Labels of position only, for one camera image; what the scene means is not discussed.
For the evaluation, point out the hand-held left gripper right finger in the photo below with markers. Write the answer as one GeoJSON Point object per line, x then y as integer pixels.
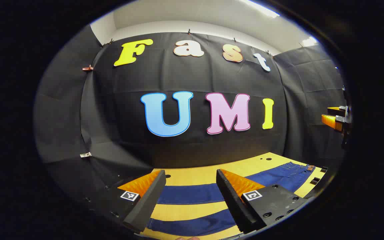
{"type": "Point", "coordinates": [233, 203]}

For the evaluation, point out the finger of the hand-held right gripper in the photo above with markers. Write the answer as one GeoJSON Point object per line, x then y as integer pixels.
{"type": "Point", "coordinates": [334, 110]}
{"type": "Point", "coordinates": [331, 121]}

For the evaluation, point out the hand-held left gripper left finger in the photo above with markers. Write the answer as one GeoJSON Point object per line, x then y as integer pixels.
{"type": "Point", "coordinates": [147, 203]}

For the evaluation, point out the blue denim jeans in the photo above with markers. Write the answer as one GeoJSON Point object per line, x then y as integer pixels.
{"type": "Point", "coordinates": [192, 194]}

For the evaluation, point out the ceiling light strip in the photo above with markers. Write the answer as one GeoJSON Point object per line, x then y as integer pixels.
{"type": "Point", "coordinates": [308, 41]}
{"type": "Point", "coordinates": [260, 7]}

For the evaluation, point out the small white clip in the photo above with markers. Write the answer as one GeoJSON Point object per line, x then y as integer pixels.
{"type": "Point", "coordinates": [85, 154]}

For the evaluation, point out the black backdrop cloth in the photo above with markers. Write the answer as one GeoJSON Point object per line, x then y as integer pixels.
{"type": "Point", "coordinates": [112, 110]}

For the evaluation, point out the small orange clip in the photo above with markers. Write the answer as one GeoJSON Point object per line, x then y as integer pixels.
{"type": "Point", "coordinates": [87, 68]}

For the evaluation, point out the black table bracket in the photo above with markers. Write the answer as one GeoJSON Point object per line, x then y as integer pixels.
{"type": "Point", "coordinates": [324, 169]}
{"type": "Point", "coordinates": [315, 180]}

